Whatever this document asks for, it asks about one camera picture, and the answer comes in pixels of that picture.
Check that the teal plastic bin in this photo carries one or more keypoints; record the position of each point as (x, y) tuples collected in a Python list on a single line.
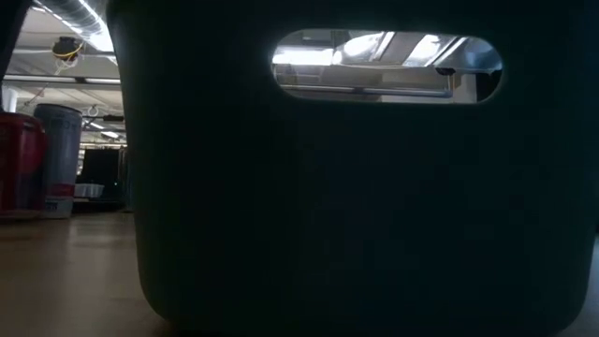
[(327, 210)]

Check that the white Celsius can black lid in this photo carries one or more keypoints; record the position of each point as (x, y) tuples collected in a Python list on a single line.
[(63, 154)]

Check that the red Coca-Cola can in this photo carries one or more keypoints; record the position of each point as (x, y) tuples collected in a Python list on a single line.
[(21, 168)]

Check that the small black ceiling fixture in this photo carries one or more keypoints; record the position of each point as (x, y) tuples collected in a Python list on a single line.
[(444, 71)]

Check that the black backdrop panel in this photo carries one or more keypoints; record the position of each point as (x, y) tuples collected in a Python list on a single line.
[(100, 173)]

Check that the white plastic tray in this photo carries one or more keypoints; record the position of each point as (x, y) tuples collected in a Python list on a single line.
[(89, 190)]

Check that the long ceiling light tube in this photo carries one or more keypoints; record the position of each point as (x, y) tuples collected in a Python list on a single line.
[(56, 80)]

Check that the black yellow ceiling reel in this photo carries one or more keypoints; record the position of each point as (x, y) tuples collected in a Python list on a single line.
[(67, 48)]

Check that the black aluminium table frame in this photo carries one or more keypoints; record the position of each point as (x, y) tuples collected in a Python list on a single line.
[(103, 204)]

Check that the silver ceiling duct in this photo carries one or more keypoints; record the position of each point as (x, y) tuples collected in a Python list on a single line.
[(79, 19)]

